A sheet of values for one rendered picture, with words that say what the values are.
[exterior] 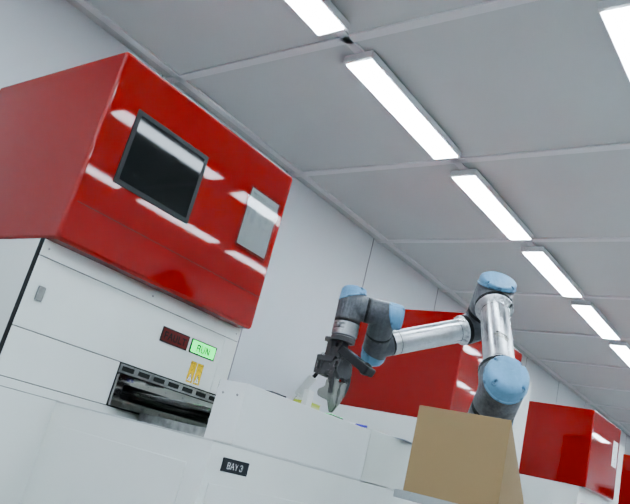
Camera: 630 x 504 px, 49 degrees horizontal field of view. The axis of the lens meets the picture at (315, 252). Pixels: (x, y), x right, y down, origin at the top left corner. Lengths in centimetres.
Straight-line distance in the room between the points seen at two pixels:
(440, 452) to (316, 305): 350
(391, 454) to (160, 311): 84
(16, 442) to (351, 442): 89
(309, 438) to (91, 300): 74
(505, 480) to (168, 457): 78
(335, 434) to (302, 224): 328
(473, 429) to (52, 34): 293
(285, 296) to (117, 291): 289
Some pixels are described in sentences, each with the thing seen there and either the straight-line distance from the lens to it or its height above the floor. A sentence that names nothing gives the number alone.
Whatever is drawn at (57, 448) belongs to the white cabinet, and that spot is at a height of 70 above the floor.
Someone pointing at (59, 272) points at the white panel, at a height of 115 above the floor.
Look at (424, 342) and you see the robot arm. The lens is 216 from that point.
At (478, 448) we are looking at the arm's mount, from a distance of 177.
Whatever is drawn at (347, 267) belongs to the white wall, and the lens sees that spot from 551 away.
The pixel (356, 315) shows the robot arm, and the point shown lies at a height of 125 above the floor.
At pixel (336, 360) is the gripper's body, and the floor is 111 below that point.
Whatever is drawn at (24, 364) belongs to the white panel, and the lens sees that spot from 201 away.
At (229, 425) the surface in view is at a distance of 165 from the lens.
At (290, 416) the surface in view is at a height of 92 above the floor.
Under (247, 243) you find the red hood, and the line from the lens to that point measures 243.
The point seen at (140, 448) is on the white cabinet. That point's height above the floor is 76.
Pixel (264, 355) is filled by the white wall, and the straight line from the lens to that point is 481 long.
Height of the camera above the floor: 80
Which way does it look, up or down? 17 degrees up
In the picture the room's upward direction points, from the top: 15 degrees clockwise
